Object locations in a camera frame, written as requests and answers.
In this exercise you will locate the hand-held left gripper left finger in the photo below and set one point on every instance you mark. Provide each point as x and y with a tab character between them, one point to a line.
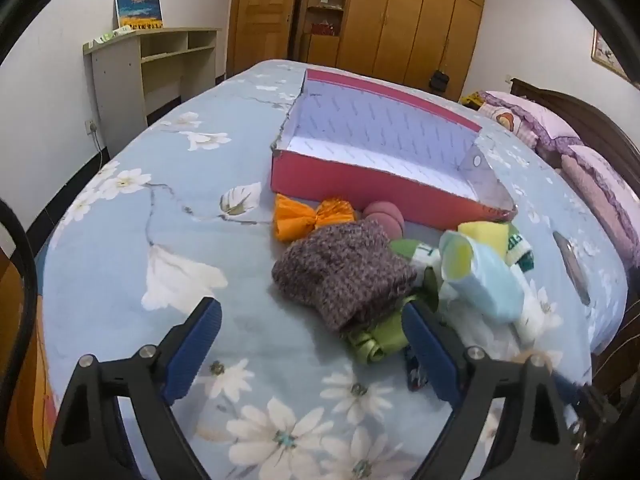
197	345

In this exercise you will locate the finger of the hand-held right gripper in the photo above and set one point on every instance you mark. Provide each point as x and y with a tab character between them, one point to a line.
580	400

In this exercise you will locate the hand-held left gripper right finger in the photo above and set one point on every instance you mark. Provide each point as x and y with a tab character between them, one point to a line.
432	355

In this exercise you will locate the black patterned sock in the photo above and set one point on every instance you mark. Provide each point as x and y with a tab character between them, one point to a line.
414	372

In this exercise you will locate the green ribbon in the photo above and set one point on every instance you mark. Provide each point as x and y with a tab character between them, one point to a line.
385	340

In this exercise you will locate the light blue sock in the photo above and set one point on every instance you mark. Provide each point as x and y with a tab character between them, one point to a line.
490	285

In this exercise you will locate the green and white sock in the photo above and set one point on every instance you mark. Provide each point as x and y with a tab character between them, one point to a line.
520	255
405	250

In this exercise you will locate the brown knitted sock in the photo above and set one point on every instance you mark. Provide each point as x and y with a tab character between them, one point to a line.
345	270

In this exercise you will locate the large yellow sponge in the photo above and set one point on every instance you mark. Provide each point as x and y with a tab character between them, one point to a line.
482	234

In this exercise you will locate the pink soft ball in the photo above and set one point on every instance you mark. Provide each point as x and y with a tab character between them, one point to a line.
382	217

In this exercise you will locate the orange sock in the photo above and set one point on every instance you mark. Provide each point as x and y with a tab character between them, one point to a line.
300	217

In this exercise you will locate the pink cardboard box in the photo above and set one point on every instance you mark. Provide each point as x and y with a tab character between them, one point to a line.
350	185

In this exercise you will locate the smartphone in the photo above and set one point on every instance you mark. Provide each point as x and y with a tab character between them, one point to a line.
572	270

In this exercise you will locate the wooden nightstand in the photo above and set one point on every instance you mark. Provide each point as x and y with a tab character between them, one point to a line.
15	385

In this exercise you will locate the pink ruffled pillow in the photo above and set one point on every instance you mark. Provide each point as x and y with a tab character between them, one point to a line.
605	195

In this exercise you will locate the pink cartoon print pillow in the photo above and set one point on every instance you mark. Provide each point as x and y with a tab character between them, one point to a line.
525	120

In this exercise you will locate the yellow plush toy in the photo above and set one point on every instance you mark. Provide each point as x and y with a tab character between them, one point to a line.
471	100

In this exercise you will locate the black hanging bag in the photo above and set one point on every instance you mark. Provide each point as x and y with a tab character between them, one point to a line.
440	81

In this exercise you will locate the dark wooden headboard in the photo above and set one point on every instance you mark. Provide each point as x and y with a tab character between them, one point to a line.
600	120

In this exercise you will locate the beige shelf desk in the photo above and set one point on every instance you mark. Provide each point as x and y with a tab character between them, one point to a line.
115	75

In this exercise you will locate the green and white packets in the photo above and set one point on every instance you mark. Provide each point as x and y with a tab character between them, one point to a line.
110	37

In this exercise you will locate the wooden door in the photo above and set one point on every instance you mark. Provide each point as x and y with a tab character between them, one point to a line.
260	20

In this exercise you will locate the wooden wardrobe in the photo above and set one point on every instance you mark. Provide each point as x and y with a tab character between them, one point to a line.
410	20

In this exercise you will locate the blue and yellow painting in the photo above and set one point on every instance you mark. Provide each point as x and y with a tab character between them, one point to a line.
140	10

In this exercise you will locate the red basket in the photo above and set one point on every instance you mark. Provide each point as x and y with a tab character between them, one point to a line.
322	27

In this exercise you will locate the open corner shelf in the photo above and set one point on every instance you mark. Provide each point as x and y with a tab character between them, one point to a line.
325	10

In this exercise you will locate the wall socket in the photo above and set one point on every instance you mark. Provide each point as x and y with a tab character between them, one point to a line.
91	126

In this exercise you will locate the framed wall picture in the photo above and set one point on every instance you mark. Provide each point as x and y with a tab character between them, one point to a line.
607	52

